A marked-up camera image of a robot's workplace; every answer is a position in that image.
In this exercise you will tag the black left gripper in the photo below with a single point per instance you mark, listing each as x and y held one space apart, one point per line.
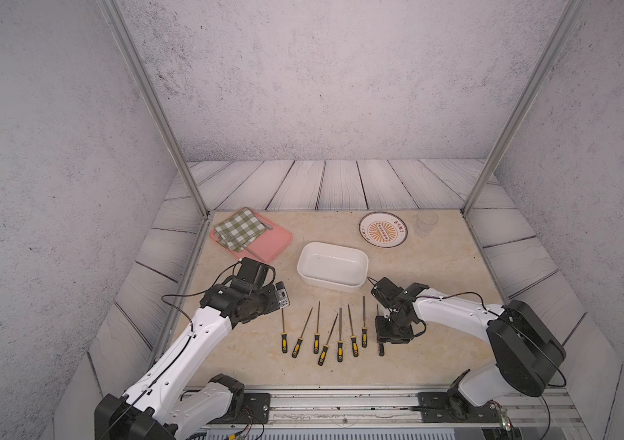
272 292

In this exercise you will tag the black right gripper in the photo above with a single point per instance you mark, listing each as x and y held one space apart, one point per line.
380 333

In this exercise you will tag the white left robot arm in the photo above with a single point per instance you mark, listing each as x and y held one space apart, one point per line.
155 407

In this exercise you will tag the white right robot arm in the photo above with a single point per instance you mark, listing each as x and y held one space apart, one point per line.
526 355

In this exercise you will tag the white plastic storage box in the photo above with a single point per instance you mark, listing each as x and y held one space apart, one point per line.
333 267

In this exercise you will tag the green checkered cloth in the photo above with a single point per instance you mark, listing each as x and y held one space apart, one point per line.
238 231

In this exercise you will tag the pink cutting board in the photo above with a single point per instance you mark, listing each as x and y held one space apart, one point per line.
266 247

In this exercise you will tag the round patterned plate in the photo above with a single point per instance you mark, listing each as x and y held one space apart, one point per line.
383 229

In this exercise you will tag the clear glass cup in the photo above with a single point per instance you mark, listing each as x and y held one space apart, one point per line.
425 223

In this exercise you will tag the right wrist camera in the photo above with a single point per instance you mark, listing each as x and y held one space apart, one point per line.
386 293

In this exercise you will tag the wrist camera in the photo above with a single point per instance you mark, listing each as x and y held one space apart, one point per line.
386 293
282 298

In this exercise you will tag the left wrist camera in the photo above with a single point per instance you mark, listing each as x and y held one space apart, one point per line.
282 298

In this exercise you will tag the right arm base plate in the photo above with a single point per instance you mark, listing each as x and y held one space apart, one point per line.
440 407

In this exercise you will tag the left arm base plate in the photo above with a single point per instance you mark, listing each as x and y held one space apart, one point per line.
250 408

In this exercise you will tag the aluminium front rail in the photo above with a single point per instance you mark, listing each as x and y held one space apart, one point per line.
553 415

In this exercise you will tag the left aluminium frame post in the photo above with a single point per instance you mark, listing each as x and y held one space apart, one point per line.
124 40

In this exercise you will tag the aluminium frame post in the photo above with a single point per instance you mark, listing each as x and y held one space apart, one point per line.
124 40
549 56

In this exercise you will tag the right aluminium frame post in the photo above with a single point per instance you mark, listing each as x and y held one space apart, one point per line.
549 56

